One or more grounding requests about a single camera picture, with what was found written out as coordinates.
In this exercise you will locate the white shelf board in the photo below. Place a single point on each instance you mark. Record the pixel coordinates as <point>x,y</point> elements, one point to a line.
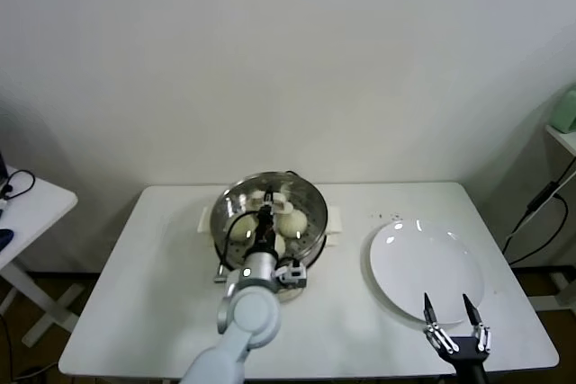
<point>564,139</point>

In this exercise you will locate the cream electric cooking pot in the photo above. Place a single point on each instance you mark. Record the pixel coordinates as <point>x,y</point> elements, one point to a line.
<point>294,295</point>

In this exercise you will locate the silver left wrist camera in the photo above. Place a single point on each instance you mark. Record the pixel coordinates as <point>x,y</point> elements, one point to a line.
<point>292,275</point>

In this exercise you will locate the white desk leg base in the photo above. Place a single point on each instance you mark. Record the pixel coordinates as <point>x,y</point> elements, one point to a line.
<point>568,289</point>

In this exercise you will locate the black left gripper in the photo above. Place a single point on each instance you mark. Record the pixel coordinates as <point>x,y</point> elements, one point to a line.
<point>265,235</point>

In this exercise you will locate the small dark blue object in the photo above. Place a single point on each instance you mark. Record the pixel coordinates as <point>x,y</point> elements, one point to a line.
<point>5,238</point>

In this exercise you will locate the large white round plate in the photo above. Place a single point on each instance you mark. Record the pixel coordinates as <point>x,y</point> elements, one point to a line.
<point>423,267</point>

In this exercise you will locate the pale green box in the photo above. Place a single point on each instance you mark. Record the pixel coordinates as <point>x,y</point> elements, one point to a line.
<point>566,114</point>

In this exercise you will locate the round glass pot lid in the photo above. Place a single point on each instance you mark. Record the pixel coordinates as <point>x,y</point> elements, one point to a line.
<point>283,204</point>

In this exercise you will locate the scattered brown crumbs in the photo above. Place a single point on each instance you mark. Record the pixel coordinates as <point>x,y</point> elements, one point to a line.
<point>398,219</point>

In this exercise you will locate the perforated steel steamer basket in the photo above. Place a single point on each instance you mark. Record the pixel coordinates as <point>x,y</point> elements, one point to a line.
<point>335,220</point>

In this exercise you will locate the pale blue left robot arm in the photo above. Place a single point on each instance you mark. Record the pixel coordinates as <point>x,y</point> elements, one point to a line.
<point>249,316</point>

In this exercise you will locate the white side table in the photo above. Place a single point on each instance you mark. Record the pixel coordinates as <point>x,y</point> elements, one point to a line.
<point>40,208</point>

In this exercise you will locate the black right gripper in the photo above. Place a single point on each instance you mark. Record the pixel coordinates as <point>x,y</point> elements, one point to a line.
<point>468,350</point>

